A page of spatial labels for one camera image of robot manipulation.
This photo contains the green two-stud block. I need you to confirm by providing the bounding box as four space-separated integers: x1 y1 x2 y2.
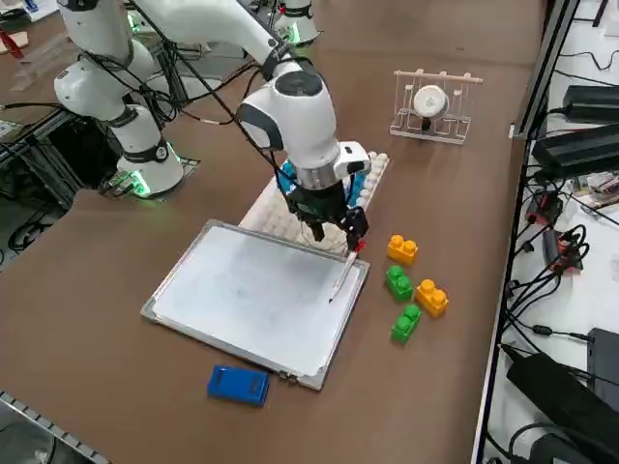
390 304 423 344
384 264 415 305

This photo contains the blue whiteboard eraser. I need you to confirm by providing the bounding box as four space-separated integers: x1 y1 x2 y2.
207 364 271 408

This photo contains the black power adapter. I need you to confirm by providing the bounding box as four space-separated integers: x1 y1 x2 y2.
505 352 619 464
563 84 619 125
531 123 619 183

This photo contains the aluminium camera post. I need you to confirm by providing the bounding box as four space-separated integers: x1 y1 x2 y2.
510 0 581 141

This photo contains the silver framed whiteboard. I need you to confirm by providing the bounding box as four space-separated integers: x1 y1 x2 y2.
139 218 372 392

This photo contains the white pen red cap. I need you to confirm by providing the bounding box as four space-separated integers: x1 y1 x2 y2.
328 240 367 305

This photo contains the yellow two-stud block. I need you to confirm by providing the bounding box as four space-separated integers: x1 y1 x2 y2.
386 234 420 266
414 278 450 319

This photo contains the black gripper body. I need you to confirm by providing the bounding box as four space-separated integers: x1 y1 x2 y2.
287 185 349 225

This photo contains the white cup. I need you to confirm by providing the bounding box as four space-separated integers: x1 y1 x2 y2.
413 85 447 120

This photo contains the red black power device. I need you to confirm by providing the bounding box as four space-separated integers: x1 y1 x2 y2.
526 190 565 226

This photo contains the white studded baseplate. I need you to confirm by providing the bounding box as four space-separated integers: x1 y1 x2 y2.
239 152 391 255

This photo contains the blue three-stud block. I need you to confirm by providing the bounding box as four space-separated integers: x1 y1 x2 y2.
276 161 297 192
348 172 368 207

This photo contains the wooden rod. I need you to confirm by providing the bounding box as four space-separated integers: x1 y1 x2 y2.
393 70 485 86

